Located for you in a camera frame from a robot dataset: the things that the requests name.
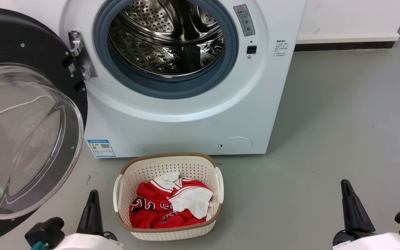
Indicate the grey warning sticker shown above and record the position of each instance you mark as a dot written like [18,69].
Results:
[244,20]

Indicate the small black text label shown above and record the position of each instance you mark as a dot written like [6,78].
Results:
[281,48]

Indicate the white perforated laundry basket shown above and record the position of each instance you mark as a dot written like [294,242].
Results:
[151,167]

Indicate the blue energy label sticker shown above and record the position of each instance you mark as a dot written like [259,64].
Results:
[101,148]

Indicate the white front-load washing machine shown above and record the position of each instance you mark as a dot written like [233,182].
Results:
[186,132]

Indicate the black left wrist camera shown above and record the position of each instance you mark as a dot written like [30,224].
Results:
[45,231]

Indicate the round black glass washer door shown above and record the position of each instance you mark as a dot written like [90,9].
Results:
[30,41]

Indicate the black baseboard strip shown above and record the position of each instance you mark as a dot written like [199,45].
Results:
[346,45]

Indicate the black door latch slot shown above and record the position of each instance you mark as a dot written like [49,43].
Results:
[251,49]

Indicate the round white filter cover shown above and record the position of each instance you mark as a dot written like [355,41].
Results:
[235,145]

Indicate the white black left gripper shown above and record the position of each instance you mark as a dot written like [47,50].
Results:
[89,243]

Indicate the red and white jersey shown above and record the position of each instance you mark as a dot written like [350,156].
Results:
[151,205]

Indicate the metal door hinge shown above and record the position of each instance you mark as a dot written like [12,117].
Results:
[82,55]

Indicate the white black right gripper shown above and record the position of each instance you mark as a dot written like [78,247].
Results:
[377,243]

